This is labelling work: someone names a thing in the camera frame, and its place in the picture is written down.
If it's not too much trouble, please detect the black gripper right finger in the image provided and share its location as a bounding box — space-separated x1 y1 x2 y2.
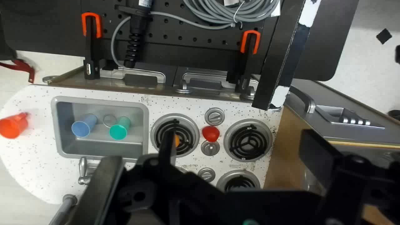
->
300 130 367 218

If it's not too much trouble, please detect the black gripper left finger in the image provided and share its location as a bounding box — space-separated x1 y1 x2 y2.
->
159 123 178 175

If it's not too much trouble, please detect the small red knob object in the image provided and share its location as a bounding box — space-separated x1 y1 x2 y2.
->
202 126 220 143

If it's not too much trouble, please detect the grey stove knob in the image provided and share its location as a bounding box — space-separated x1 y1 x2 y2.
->
205 108 225 126

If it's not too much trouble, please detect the white speckled toy stove top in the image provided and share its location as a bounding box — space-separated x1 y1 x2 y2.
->
0 86 282 204

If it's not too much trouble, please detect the back left coil burner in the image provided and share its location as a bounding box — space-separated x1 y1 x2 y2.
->
150 114 200 156

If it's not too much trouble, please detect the coil burner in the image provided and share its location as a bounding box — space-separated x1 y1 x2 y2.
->
224 119 273 163
217 170 260 191
150 114 200 156

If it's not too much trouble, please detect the teal plastic cup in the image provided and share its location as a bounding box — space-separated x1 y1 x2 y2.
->
109 116 132 140

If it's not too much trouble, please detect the front coil burner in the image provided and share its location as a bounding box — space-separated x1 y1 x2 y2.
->
217 170 260 191

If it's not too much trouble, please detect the back right coil burner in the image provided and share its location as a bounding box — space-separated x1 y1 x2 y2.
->
224 119 273 163

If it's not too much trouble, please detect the silver toy faucet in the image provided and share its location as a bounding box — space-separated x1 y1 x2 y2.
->
78 156 97 185

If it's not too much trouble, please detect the blue plastic cup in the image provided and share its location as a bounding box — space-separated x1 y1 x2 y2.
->
72 114 98 138

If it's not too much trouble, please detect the grey toy sink basin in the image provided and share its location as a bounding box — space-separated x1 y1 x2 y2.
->
52 96 149 161

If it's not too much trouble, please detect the black pegboard panel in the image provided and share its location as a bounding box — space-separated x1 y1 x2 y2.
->
79 0 289 73

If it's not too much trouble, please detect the right orange clamp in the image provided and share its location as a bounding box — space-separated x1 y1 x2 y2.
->
237 30 262 94

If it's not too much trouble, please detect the orange clamp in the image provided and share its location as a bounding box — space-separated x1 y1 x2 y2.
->
82 11 103 80
237 30 262 94

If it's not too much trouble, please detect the left orange clamp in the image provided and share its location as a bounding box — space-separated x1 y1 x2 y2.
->
82 11 103 80

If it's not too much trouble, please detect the orange plastic cup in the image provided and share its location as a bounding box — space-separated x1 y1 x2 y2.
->
0 113 29 139

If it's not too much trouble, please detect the grey coiled cable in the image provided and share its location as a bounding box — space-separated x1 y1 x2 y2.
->
110 0 282 70

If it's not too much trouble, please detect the black post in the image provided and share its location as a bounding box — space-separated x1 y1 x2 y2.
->
253 0 307 110

